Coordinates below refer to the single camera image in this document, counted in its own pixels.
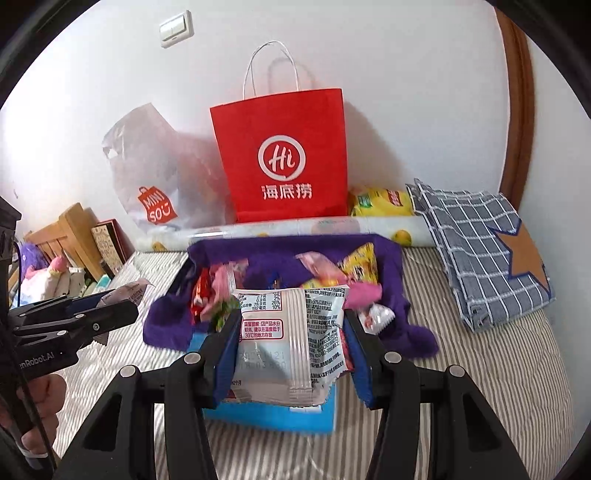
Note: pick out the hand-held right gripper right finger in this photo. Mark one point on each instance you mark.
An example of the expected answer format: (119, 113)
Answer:
(358, 360)

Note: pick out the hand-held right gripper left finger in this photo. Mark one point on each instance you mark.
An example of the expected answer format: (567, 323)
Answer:
(226, 364)

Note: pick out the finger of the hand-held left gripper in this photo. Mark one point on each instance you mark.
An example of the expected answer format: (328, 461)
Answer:
(69, 304)
(101, 321)

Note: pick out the white pink snack packet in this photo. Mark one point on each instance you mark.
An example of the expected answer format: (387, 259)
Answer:
(127, 293)

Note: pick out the white red-printed snack packet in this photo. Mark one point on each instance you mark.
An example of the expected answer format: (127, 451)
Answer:
(378, 318)

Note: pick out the green snack packet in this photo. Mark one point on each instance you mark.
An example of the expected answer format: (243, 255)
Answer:
(224, 310)

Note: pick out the blue white snack packet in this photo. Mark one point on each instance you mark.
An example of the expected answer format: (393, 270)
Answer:
(286, 341)

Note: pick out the red snack packet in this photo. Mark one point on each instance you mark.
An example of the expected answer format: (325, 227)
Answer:
(201, 295)

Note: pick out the pink round snack packet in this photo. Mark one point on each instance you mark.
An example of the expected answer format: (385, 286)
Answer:
(226, 279)

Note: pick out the pink yellow snack packet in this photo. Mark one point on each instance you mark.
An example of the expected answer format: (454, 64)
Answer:
(323, 272)

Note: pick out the yellow triangular snack packet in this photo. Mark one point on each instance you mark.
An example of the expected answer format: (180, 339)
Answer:
(362, 263)

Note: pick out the purple towel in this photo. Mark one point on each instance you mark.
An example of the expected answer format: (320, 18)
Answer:
(272, 258)

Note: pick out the person's left hand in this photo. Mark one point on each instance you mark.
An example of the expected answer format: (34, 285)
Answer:
(46, 401)

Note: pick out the colourful printed pillow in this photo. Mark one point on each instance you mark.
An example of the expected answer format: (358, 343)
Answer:
(46, 281)

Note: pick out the blue tissue pack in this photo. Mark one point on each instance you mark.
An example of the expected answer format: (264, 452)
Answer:
(277, 417)

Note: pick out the wooden headboard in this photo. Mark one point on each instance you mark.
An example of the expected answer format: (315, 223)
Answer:
(69, 230)

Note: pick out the striped mattress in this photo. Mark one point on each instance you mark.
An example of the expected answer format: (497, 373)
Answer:
(485, 369)

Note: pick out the white printed paper roll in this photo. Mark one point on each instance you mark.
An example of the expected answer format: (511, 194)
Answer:
(323, 228)

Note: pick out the grey checked cloth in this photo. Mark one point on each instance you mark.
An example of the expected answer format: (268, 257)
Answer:
(475, 249)

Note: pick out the white plastic shopping bag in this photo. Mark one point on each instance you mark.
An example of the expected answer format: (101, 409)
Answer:
(152, 157)

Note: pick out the red paper bag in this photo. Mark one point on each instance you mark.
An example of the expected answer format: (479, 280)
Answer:
(281, 161)

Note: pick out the white light switch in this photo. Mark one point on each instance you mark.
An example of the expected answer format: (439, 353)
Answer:
(177, 29)

